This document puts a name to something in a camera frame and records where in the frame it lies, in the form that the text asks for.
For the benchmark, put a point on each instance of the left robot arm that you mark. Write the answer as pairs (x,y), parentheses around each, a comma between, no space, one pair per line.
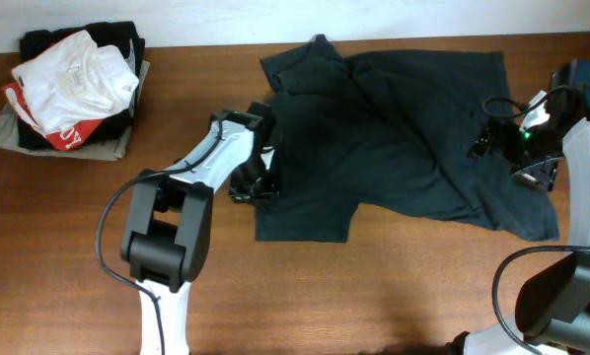
(168,228)

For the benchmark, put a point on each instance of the black folded shirt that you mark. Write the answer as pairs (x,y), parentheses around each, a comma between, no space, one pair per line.
(124,36)

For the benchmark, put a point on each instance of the grey folded shirt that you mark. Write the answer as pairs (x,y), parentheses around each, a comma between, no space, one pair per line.
(112,150)

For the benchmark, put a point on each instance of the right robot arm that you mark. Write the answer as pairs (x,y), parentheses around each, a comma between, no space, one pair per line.
(552,312)

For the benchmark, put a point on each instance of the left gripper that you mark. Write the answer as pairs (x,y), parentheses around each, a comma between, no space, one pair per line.
(243,193)

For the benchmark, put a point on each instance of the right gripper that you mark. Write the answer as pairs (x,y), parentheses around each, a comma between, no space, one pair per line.
(542,175)

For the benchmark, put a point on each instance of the dark teal t-shirt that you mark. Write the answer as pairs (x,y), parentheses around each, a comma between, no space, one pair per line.
(394,129)

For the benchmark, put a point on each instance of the red and white folded shirt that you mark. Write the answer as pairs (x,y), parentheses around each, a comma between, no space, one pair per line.
(73,137)

